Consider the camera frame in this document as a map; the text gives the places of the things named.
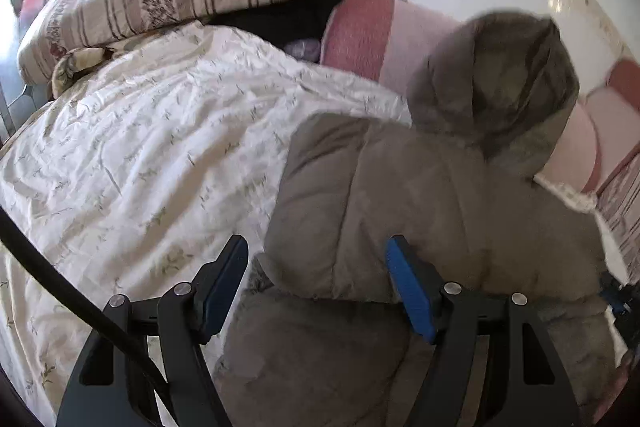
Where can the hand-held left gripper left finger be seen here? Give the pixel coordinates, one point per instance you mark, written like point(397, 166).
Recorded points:
point(227, 277)

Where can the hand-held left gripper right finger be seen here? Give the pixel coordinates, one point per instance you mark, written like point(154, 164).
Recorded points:
point(407, 277)

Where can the grey-brown puffer jacket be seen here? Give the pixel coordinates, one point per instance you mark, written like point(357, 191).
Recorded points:
point(375, 187)

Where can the white floral bed sheet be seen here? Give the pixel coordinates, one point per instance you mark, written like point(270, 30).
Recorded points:
point(150, 157)

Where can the striped floral backrest cushion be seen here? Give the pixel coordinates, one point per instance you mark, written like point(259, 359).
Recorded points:
point(625, 217)

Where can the small purple item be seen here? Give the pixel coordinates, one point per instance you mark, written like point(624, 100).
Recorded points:
point(302, 51)

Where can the long pink bolster cushion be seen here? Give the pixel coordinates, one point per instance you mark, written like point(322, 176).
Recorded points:
point(370, 37)

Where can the floral patterned cloth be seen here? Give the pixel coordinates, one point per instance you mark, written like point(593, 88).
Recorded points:
point(75, 67)

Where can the pink backrest cushion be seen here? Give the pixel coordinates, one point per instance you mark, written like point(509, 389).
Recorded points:
point(620, 107)

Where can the black cloth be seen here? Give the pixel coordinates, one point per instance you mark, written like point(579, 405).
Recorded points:
point(290, 9)

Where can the stained glass window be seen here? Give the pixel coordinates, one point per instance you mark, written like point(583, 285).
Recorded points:
point(12, 57)

